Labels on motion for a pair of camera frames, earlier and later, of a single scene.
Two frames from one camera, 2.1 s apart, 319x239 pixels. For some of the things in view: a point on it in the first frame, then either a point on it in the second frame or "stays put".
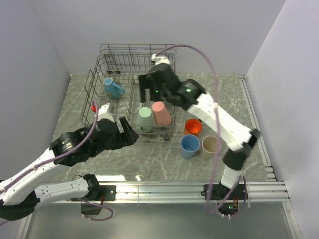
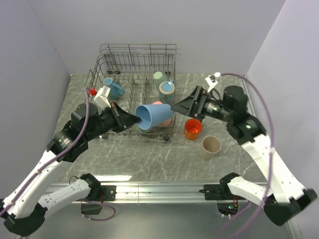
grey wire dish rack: (113, 78) stays put
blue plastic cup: (190, 145) to (152, 114)
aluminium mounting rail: (272, 192) stays put
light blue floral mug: (111, 90) stays put
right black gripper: (146, 81) to (188, 106)
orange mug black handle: (193, 126) stays put
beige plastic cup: (211, 146) stays put
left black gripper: (130, 136) to (126, 119)
